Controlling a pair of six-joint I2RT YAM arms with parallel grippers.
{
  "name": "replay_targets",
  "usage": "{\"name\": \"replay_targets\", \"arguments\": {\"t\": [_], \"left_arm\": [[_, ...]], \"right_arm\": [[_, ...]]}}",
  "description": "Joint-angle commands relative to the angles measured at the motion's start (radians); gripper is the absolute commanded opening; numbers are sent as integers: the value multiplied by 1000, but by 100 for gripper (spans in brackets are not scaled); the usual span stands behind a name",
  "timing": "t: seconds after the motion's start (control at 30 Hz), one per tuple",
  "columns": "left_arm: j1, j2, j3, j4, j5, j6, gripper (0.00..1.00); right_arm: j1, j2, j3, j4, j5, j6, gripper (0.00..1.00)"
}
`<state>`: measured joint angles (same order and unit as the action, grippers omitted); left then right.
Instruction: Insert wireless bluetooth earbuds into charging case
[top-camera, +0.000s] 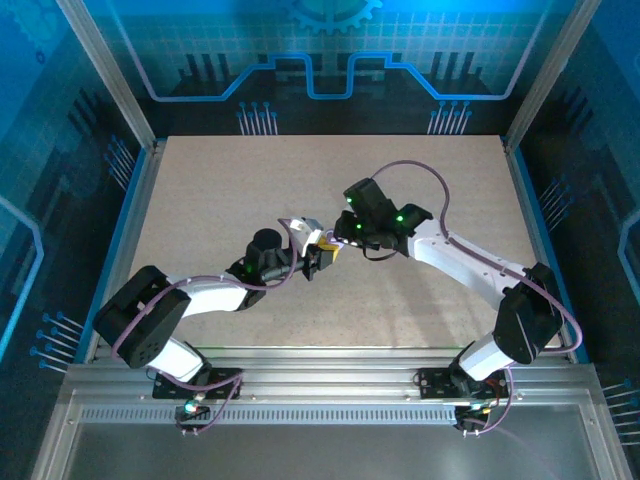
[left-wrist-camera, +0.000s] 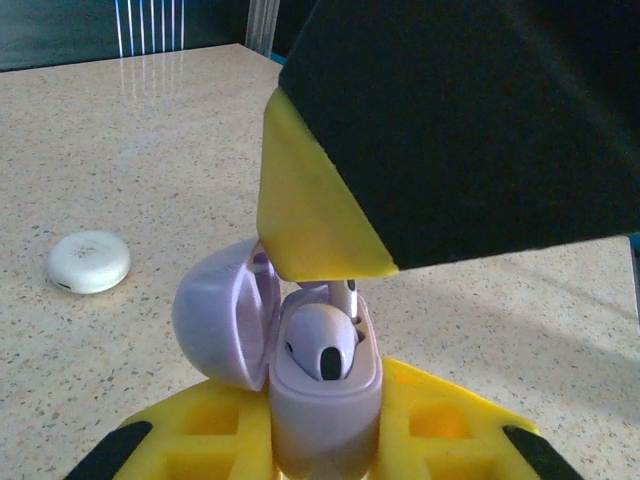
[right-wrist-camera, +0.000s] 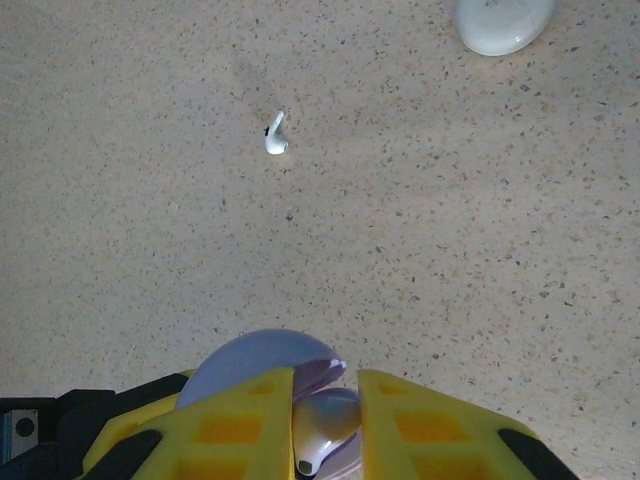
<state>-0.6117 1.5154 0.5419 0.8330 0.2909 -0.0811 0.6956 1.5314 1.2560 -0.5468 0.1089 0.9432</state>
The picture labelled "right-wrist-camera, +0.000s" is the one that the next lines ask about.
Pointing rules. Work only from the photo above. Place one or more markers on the white earbud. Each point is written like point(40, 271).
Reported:
point(276, 142)

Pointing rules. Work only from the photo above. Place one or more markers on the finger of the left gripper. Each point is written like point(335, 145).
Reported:
point(125, 405)

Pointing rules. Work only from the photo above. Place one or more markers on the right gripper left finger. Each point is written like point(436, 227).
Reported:
point(225, 430)

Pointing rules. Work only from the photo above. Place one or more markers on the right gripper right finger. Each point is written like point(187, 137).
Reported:
point(425, 435)

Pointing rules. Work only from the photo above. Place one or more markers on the white earbud charging case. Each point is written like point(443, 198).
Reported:
point(500, 30)

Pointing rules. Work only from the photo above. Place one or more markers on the purple earbud charging case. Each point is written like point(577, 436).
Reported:
point(250, 355)

